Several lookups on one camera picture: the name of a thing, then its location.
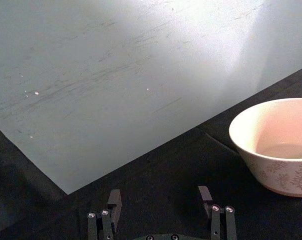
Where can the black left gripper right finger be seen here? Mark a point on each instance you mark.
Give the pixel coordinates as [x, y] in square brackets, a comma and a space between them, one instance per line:
[219, 222]

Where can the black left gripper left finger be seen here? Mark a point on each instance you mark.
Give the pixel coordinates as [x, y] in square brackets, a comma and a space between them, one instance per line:
[108, 220]

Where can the black table cloth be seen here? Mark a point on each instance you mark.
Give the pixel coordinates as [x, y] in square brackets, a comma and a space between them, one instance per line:
[165, 180]

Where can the cream bowl with leaf pattern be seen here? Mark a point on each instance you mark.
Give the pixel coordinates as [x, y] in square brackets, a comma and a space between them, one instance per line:
[273, 147]

